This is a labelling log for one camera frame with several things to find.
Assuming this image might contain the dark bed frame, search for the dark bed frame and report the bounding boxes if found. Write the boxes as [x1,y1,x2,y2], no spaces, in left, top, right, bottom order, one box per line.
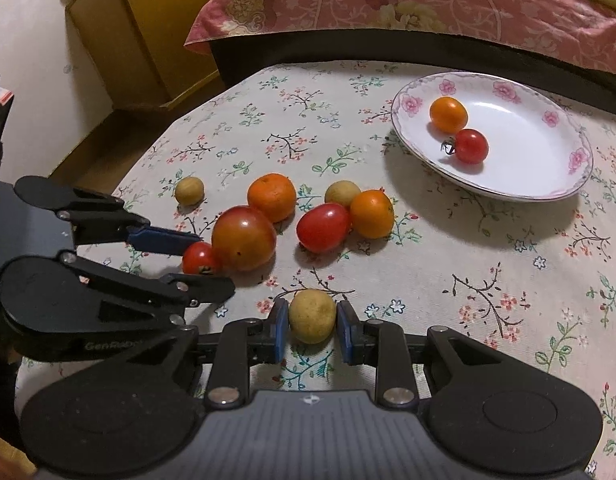
[210,30,616,121]

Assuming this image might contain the small tan longan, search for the small tan longan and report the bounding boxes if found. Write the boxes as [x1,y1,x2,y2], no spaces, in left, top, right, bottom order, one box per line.
[174,176,205,206]

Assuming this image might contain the large red-orange tomato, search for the large red-orange tomato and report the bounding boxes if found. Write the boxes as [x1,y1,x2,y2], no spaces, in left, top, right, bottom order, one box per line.
[211,205,278,272]

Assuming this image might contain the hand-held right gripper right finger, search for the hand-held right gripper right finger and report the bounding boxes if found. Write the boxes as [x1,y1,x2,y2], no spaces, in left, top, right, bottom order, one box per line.
[336,300,519,409]

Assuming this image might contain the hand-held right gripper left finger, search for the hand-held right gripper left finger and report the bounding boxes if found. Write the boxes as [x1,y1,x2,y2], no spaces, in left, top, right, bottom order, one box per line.
[138,301,291,409]

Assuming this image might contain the floral tablecloth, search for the floral tablecloth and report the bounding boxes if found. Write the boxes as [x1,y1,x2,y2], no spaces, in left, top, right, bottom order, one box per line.
[13,60,616,480]

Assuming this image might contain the yellow wooden cabinet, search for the yellow wooden cabinet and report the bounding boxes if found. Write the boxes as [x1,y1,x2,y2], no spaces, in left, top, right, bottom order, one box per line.
[65,0,253,112]

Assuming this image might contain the oval red tomato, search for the oval red tomato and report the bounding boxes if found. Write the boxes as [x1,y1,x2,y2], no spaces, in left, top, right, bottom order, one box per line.
[296,202,352,254]

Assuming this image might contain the small red cherry tomato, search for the small red cherry tomato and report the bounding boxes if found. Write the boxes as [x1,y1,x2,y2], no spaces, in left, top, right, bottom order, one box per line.
[441,129,489,165]
[181,241,221,276]

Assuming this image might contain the white pink-flowered plate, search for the white pink-flowered plate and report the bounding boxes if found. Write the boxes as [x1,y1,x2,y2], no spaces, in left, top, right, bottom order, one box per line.
[390,72,594,203]

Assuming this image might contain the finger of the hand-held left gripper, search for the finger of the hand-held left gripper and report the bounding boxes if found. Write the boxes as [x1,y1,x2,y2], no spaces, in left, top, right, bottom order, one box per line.
[59,252,237,326]
[68,187,205,258]

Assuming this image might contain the orange mandarin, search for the orange mandarin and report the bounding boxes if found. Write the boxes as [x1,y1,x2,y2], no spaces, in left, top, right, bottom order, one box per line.
[349,189,395,240]
[247,173,297,224]
[430,96,469,134]

